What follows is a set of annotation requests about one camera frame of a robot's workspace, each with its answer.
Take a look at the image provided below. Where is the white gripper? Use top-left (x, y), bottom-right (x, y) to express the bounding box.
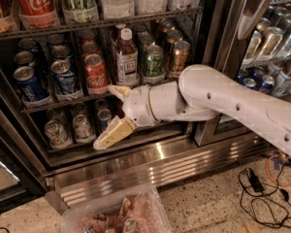
top-left (93, 84), bottom-right (158, 150)

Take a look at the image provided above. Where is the red coke can front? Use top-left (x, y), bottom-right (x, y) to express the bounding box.
top-left (84, 54), bottom-right (110, 94)

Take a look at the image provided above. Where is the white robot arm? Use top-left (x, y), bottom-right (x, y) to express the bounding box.
top-left (93, 64), bottom-right (291, 156)

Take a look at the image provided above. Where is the blue can bottom shelf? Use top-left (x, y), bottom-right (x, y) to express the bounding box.
top-left (98, 109), bottom-right (112, 131)

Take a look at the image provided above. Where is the white green can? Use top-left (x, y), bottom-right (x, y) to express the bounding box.
top-left (45, 120), bottom-right (72, 149)
top-left (73, 115), bottom-right (95, 143)

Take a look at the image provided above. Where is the green can front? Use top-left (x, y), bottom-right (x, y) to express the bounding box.
top-left (144, 45), bottom-right (164, 78)

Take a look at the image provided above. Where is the blue pepsi can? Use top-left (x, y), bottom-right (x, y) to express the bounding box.
top-left (50, 60), bottom-right (77, 95)
top-left (14, 66), bottom-right (49, 102)

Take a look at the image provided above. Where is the white green can bottom left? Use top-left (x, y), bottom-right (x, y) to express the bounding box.
top-left (45, 120), bottom-right (72, 149)

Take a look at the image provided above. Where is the red coke can middle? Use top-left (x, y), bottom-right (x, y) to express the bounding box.
top-left (81, 42), bottom-right (101, 58)

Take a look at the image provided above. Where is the green can middle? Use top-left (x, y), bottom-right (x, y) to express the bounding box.
top-left (139, 34), bottom-right (155, 56)

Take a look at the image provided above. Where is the red coke can back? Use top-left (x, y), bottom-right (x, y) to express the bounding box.
top-left (80, 30), bottom-right (98, 45)

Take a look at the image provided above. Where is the copper can front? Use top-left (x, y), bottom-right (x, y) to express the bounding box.
top-left (170, 41), bottom-right (191, 72)

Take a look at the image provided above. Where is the copper can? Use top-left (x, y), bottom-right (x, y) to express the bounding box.
top-left (170, 41), bottom-right (191, 72)
top-left (158, 18), bottom-right (175, 36)
top-left (164, 29), bottom-right (182, 51)

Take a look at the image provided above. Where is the pepsi can second row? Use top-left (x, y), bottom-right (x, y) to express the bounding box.
top-left (51, 46), bottom-right (72, 61)

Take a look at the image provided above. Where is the copper can middle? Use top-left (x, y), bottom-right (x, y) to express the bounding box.
top-left (164, 29), bottom-right (182, 51)

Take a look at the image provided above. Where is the copper can back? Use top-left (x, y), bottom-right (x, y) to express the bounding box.
top-left (158, 18), bottom-right (175, 36)

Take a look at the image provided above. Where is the pepsi can back row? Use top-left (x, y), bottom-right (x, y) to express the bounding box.
top-left (48, 34), bottom-right (67, 48)

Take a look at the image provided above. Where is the blue pepsi can front left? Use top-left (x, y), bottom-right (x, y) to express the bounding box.
top-left (14, 66), bottom-right (49, 102)

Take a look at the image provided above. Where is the tall green can top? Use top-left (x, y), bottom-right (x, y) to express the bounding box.
top-left (63, 0), bottom-right (96, 23)

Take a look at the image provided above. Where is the pepsi can back left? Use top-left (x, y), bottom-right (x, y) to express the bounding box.
top-left (18, 38), bottom-right (39, 53)

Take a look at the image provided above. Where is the pepsi can behind door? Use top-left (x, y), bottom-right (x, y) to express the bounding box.
top-left (242, 78), bottom-right (256, 89)

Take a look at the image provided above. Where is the tall red coke can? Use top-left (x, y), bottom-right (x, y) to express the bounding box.
top-left (18, 0), bottom-right (55, 28)

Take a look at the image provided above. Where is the glass fridge door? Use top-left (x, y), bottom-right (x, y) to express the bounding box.
top-left (194, 0), bottom-right (291, 147)

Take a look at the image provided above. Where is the iced tea bottle white cap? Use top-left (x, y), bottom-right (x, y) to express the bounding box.
top-left (115, 28), bottom-right (138, 83)

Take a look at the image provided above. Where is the clear plastic bin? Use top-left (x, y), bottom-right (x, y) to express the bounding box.
top-left (60, 183), bottom-right (172, 233)

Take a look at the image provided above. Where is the orange cable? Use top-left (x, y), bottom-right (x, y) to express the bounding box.
top-left (265, 150), bottom-right (291, 188)

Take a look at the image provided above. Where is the black power adapter cable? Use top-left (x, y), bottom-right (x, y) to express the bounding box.
top-left (238, 152), bottom-right (291, 229)

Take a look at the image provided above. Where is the fridge door handle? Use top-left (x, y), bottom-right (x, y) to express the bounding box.
top-left (238, 0), bottom-right (272, 40)

